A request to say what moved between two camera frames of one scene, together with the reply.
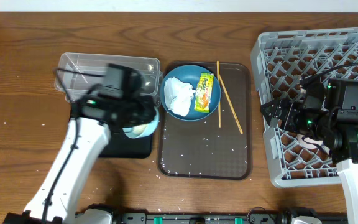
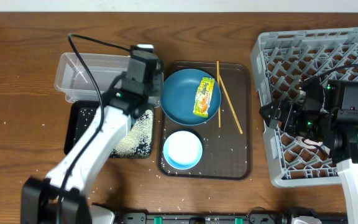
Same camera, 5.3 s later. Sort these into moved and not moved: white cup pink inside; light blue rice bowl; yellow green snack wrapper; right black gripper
Moved: light blue rice bowl; yellow green snack wrapper
Not moved: right black gripper; white cup pink inside
